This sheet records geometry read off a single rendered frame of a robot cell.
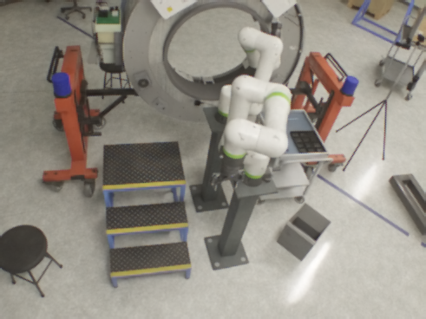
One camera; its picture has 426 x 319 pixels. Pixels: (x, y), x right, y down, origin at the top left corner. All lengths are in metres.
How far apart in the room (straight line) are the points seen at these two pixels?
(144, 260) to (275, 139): 1.54
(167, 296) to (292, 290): 0.97
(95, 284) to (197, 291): 0.75
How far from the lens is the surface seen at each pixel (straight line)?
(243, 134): 1.19
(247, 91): 1.57
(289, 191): 3.11
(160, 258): 2.46
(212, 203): 2.98
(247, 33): 2.09
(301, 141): 2.76
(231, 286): 2.64
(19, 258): 2.36
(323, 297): 2.84
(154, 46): 2.52
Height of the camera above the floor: 2.40
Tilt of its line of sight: 47 degrees down
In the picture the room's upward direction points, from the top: 14 degrees clockwise
